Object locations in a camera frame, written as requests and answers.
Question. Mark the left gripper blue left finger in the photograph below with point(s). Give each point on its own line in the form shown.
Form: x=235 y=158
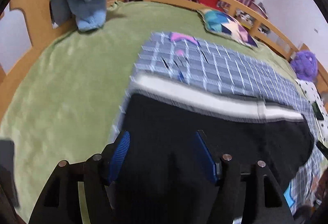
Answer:
x=118 y=151

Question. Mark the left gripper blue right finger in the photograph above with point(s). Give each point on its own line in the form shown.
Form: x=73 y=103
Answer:
x=211 y=166

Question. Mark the black pants with white stripe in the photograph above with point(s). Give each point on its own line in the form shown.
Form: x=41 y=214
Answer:
x=195 y=157

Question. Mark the green fleece blanket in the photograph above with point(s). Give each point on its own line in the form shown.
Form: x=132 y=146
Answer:
x=67 y=103

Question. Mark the grey checked bed sheet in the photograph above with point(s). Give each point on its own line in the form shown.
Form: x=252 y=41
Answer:
x=226 y=72

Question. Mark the white dotted cloth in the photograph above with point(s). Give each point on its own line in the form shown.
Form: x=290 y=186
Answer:
x=311 y=93

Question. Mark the purple plush toy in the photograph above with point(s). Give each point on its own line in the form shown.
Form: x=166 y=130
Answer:
x=305 y=65

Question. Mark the colourful geometric pillow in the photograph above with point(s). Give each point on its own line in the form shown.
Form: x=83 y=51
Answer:
x=224 y=25

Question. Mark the wooden bed frame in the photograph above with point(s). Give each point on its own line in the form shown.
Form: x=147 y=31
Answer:
x=38 y=21

